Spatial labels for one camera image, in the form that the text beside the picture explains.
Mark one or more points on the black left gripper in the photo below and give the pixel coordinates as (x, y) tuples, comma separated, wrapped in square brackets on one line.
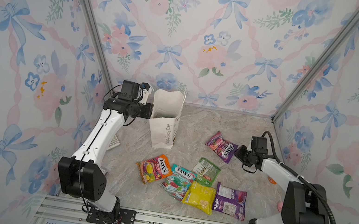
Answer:
[(148, 107)]

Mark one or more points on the white calculator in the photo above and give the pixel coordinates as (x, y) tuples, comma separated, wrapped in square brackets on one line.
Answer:
[(114, 143)]

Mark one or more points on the white paper gift bag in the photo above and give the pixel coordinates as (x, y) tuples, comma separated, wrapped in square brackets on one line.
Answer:
[(165, 117)]

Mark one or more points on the purple pink Fox's candy bag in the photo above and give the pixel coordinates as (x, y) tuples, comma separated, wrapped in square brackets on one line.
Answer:
[(222, 147)]

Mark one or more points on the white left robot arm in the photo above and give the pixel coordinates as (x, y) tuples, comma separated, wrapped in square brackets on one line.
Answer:
[(81, 175)]

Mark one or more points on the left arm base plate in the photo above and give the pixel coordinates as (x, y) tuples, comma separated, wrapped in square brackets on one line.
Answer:
[(117, 216)]

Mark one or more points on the orange bottle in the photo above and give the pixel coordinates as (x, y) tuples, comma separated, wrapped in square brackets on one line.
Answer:
[(271, 180)]

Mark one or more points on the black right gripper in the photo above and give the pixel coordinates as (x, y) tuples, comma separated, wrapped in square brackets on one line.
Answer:
[(238, 154)]

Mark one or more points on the orange Fox's candy bag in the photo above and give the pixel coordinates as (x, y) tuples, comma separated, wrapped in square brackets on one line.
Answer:
[(154, 169)]

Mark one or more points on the yellow snack bag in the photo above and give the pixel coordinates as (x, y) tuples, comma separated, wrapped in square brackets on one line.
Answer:
[(200, 197)]

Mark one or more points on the green back-side snack bag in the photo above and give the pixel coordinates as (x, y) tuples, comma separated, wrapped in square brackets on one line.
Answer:
[(206, 172)]

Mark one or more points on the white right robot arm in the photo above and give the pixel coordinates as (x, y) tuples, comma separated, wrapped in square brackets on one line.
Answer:
[(304, 202)]

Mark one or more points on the teal red Fox's candy bag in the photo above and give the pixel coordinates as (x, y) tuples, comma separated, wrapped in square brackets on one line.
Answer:
[(178, 183)]

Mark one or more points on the pink small toy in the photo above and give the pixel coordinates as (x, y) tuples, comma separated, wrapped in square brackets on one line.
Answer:
[(280, 206)]

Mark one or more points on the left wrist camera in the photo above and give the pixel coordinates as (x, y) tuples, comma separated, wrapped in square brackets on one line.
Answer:
[(144, 93)]

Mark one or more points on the purple snack bag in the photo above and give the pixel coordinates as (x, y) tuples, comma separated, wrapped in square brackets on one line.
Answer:
[(230, 201)]

